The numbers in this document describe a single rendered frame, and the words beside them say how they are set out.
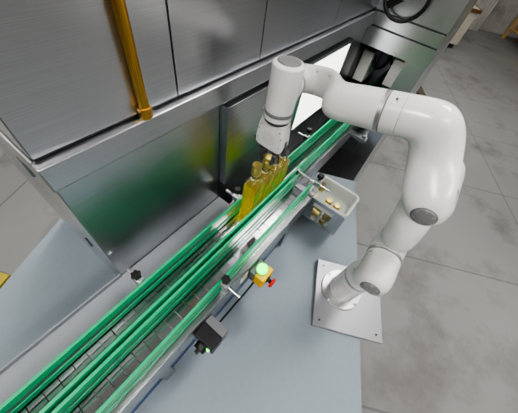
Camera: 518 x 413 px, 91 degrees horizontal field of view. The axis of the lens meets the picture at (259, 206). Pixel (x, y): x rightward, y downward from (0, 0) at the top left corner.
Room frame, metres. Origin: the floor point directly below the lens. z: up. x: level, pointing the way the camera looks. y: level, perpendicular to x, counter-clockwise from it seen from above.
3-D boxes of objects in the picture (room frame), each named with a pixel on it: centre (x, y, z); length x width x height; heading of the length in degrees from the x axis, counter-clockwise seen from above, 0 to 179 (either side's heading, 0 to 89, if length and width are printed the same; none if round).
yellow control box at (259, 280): (0.41, -0.07, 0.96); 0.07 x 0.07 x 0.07; 63
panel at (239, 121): (1.06, -0.04, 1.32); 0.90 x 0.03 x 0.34; 153
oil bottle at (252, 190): (0.62, 0.04, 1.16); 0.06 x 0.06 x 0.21; 63
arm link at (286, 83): (0.67, 0.01, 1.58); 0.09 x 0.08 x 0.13; 155
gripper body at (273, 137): (0.67, 0.01, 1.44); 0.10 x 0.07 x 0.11; 62
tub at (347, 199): (0.87, -0.35, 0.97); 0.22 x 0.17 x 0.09; 63
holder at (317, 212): (0.89, -0.33, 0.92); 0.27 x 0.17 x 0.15; 63
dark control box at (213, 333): (0.15, 0.06, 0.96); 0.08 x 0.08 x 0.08; 63
